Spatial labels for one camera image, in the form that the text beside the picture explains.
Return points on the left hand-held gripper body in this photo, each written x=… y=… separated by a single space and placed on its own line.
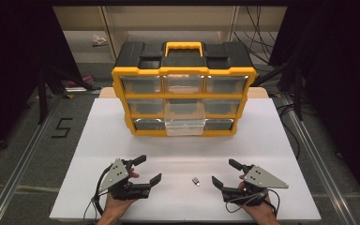
x=115 y=176

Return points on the beige shelf unit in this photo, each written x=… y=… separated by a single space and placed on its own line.
x=168 y=22

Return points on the black metal stand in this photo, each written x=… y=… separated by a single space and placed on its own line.
x=43 y=93
x=298 y=93

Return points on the transparent organizer drawer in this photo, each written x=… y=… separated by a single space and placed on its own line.
x=185 y=120

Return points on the grid of clear drawers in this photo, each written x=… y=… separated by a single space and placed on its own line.
x=142 y=84

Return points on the metal floor rail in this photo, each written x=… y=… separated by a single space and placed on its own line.
x=22 y=162
x=322 y=162

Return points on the pink object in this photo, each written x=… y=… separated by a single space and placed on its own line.
x=86 y=79

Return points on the white crumpled cloth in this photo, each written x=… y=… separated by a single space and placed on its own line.
x=99 y=40

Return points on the black curtain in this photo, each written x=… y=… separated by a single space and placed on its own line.
x=340 y=78
x=9 y=62

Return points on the yellow black organizer cabinet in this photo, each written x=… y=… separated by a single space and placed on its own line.
x=184 y=56

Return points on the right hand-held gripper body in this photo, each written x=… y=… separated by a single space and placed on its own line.
x=262 y=179

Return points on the small grey metal adapter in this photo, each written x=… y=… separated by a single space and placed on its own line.
x=196 y=181

